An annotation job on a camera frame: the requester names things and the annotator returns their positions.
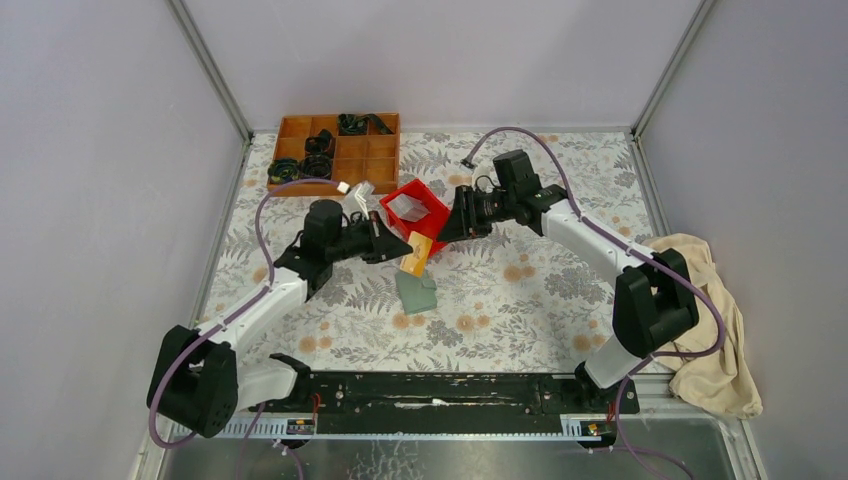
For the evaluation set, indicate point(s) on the orange compartment tray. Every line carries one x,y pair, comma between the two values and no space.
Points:
340,147

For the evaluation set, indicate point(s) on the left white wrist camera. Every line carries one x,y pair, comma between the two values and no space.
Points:
355,197

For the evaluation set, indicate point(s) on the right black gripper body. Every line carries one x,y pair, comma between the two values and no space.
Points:
493,208

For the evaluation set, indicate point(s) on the aluminium frame post right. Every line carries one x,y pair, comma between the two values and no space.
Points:
686,41

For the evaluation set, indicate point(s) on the aluminium frame post left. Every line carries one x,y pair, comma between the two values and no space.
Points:
209,67

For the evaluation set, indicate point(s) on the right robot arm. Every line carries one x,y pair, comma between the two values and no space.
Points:
651,304

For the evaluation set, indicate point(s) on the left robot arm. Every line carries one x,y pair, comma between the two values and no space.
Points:
199,380

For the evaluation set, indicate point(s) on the orange credit card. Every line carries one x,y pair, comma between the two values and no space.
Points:
415,262

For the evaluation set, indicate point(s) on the beige crumpled cloth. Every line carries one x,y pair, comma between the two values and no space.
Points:
720,383

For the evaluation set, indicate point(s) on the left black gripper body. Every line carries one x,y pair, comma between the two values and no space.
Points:
353,242

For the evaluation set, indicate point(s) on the stack of credit cards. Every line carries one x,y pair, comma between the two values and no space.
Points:
407,208

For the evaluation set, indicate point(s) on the green card holder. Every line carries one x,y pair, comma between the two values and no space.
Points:
417,293

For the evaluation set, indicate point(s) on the red plastic bin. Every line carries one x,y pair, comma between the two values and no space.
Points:
430,225

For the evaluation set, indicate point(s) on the floral patterned mat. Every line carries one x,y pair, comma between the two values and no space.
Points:
513,301

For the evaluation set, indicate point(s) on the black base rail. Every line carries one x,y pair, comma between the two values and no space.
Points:
426,403

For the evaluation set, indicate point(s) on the aluminium frame post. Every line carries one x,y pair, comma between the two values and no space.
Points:
686,41
209,67

